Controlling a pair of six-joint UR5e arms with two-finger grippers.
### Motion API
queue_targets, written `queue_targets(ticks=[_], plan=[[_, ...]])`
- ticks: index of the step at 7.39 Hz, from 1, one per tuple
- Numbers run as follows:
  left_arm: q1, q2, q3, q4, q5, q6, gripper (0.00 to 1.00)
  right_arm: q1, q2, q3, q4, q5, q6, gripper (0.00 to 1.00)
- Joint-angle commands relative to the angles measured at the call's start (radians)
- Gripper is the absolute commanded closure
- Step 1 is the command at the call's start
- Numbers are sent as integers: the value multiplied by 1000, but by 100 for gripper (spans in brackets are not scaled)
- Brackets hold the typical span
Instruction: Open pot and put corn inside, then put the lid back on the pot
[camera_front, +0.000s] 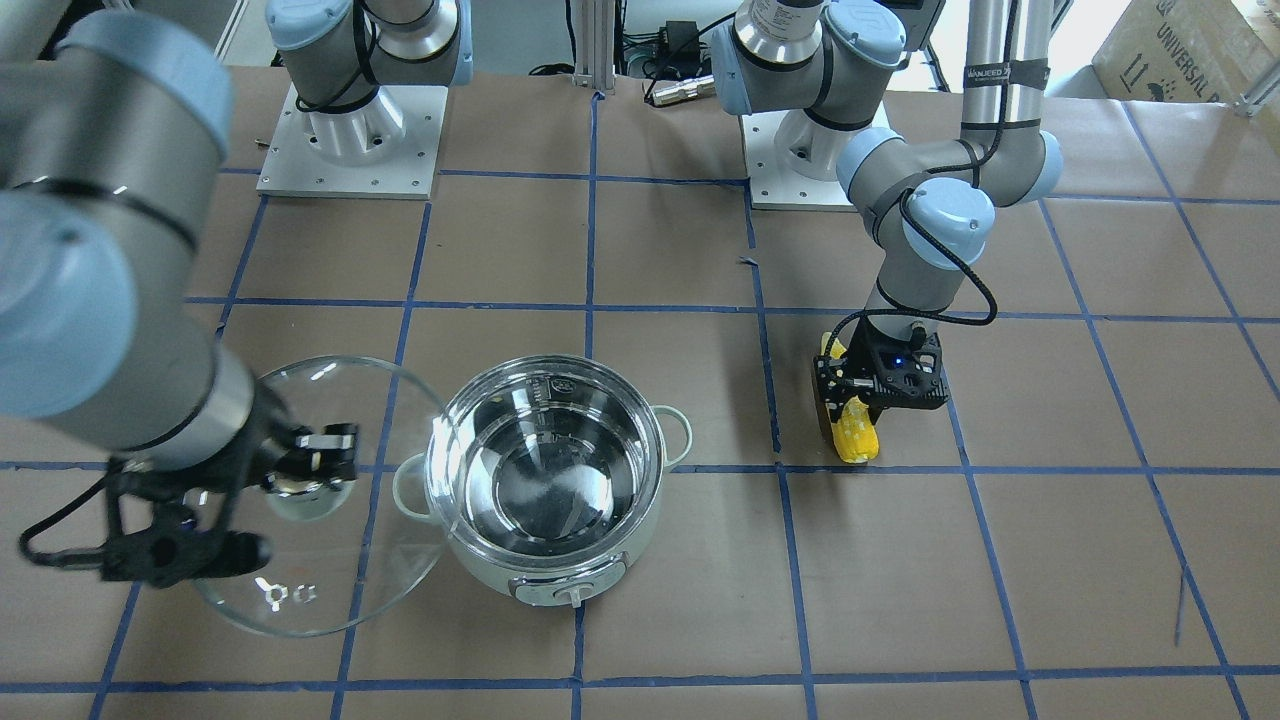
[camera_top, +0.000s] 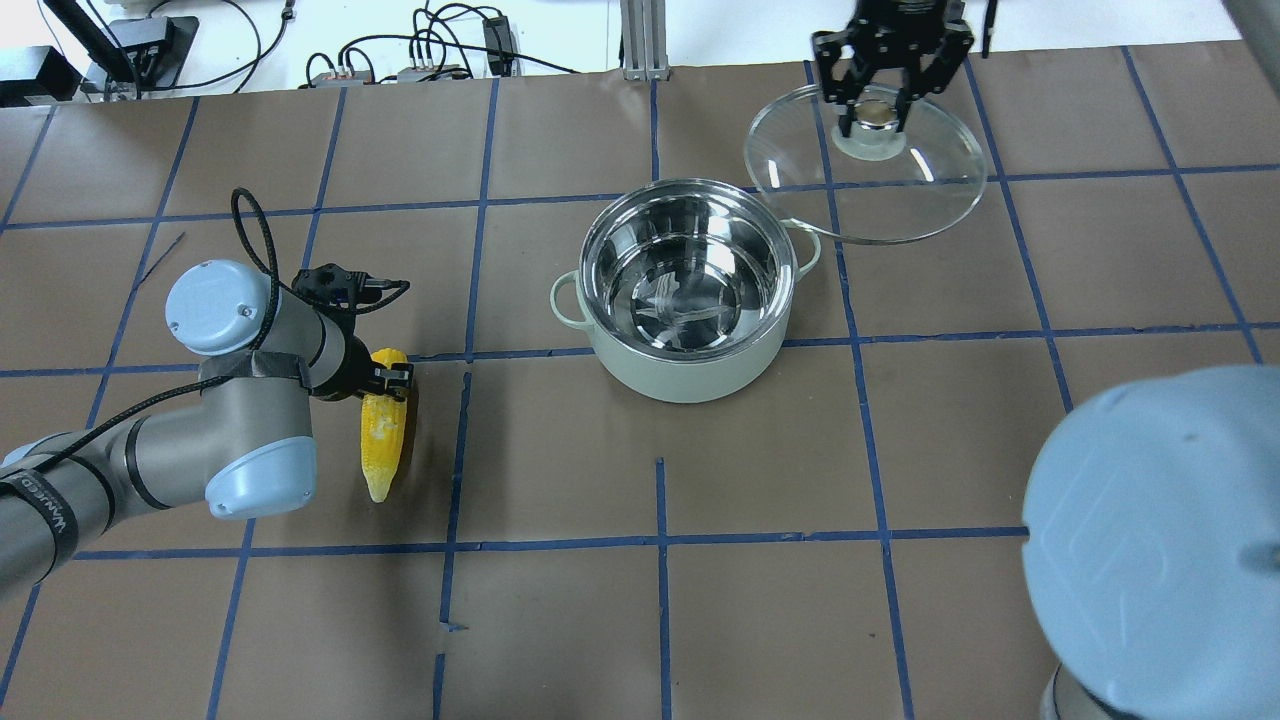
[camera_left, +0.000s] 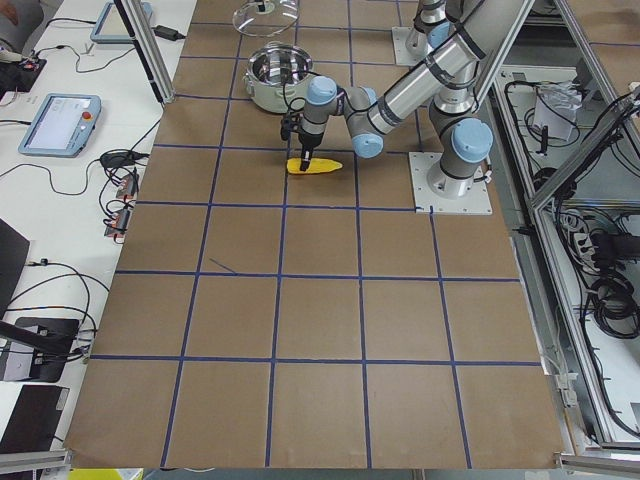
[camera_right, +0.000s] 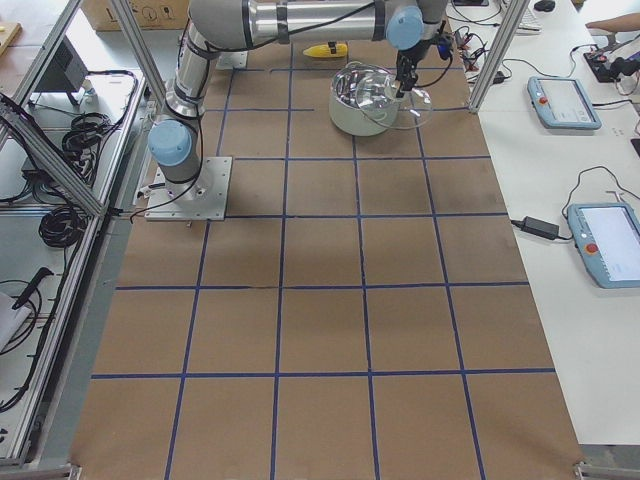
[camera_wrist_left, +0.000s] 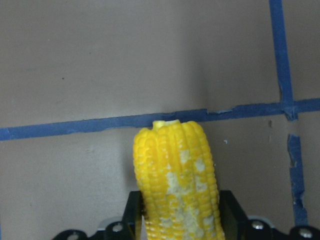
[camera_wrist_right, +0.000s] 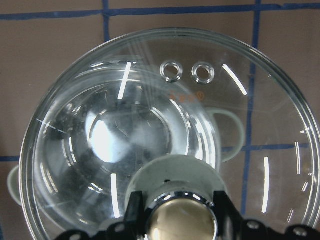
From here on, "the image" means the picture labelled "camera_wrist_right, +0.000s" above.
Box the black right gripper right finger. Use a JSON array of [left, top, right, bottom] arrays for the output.
[[213, 190, 243, 225]]

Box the glass pot lid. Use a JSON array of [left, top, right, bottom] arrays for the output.
[[19, 28, 320, 240]]

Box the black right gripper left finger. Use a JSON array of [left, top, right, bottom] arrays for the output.
[[124, 191, 144, 226]]

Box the grey-green cooking pot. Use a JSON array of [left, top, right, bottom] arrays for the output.
[[7, 61, 245, 231]]

